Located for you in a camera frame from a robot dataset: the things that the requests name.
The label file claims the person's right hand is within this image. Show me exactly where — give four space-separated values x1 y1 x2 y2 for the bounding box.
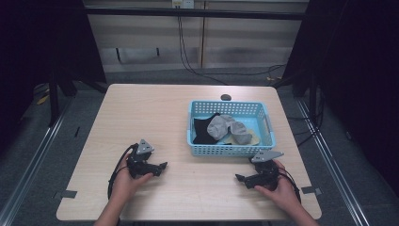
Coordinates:
253 159 303 218

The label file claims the person's left hand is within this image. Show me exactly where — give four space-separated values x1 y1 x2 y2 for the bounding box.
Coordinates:
110 153 154 205

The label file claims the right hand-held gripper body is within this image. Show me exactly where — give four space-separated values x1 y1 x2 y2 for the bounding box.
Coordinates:
249 149 285 192

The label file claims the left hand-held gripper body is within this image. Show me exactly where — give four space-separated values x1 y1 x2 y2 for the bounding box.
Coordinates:
126 138 158 180

